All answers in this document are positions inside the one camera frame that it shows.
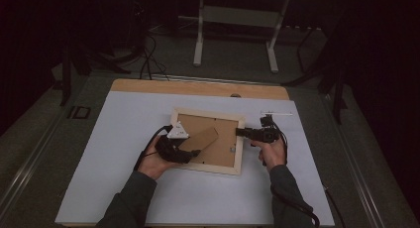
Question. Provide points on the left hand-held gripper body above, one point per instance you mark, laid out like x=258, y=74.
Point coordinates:
x=170, y=148

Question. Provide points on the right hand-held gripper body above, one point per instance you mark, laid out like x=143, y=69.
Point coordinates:
x=267, y=134

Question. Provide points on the wooden picture frame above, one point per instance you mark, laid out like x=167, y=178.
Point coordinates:
x=224, y=145

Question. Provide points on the person's right hand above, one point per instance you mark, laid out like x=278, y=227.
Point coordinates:
x=274, y=153

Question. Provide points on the person's left hand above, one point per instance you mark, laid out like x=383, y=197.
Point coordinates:
x=152, y=165

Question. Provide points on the white table sheet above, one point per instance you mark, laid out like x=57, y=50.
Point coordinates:
x=125, y=115

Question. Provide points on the black metal stand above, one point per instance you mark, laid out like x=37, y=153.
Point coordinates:
x=336, y=89
x=66, y=76

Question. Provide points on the black floor socket box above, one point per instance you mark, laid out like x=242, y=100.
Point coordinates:
x=79, y=112

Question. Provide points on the white metal stand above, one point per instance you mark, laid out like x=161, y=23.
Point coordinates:
x=237, y=16

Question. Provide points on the metal floor rail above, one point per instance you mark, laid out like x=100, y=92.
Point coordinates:
x=29, y=168
x=360, y=162

